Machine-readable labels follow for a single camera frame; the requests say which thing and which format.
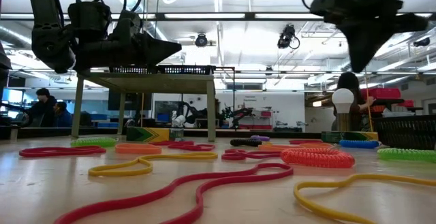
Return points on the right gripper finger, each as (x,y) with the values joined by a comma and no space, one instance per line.
(356,43)
(385,28)

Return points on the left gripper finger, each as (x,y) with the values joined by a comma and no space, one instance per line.
(158,56)
(156,43)

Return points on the Crayola crayon box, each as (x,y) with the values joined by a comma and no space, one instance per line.
(150,134)
(347,136)

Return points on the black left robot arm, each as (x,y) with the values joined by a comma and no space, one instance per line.
(51,47)

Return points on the black background robot arm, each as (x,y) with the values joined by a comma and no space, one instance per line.
(238,113)
(192,111)

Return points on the green metal shelf riser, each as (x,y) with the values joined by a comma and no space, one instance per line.
(146,82)

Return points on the person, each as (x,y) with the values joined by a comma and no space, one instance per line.
(64,118)
(42,110)
(356,91)

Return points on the red plastic bin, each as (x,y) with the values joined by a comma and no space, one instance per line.
(381,93)

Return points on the white globe bulb lamp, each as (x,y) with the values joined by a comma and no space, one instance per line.
(342,98)

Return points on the orange rubber band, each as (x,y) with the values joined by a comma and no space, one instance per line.
(136,149)
(289,147)

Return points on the yellow rubber band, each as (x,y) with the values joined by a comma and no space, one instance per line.
(190,156)
(297,193)

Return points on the long red rubber band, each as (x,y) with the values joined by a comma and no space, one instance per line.
(289,172)

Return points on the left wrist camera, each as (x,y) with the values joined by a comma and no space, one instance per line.
(126,26)

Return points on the black ceiling camera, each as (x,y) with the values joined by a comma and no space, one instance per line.
(201,40)
(286,36)

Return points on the black wall monitor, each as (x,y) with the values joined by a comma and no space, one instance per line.
(131,99)

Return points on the black overhead frame bar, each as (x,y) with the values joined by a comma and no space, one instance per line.
(250,16)

